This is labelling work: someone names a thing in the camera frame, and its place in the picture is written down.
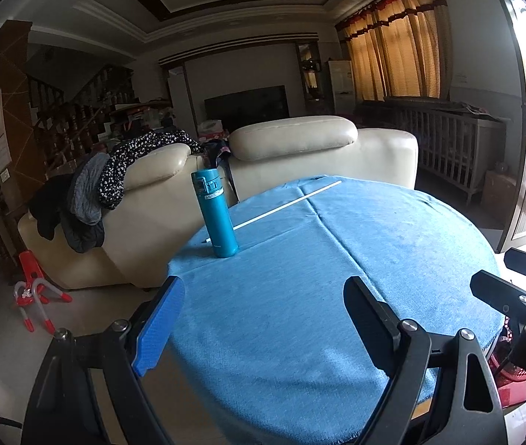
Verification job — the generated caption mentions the white thin stick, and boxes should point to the white thin stick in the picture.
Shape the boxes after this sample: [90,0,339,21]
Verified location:
[204,179,343,243]

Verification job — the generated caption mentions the cardboard box on floor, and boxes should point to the cardboard box on floor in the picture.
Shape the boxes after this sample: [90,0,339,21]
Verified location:
[480,171,516,225]

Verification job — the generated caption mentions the orange curtains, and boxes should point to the orange curtains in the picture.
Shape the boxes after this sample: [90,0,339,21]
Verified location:
[335,0,453,102]

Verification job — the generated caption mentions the red mesh trash basket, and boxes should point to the red mesh trash basket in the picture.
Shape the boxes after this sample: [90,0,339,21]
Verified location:
[488,317,526,409]

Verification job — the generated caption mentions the teal thermos bottle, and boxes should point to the teal thermos bottle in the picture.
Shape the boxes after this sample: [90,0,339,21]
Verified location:
[191,169,239,258]

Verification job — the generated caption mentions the black television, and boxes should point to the black television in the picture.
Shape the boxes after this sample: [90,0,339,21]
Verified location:
[204,85,290,126]

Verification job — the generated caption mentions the cream leather sofa right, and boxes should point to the cream leather sofa right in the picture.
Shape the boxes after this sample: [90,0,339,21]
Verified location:
[229,116,419,201]

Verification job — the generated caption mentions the white baby crib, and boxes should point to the white baby crib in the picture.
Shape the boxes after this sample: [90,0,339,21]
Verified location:
[354,96,507,200]

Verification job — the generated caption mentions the blue tablecloth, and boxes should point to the blue tablecloth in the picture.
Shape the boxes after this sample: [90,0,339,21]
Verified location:
[168,176,504,444]

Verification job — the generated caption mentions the dark clothes pile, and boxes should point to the dark clothes pile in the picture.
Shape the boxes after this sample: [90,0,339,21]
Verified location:
[29,153,110,254]

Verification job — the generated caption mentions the black floral garment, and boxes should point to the black floral garment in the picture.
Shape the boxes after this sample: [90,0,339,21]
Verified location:
[97,128,202,210]

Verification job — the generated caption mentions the red white toy stand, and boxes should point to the red white toy stand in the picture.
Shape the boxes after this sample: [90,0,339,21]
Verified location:
[13,250,73,334]

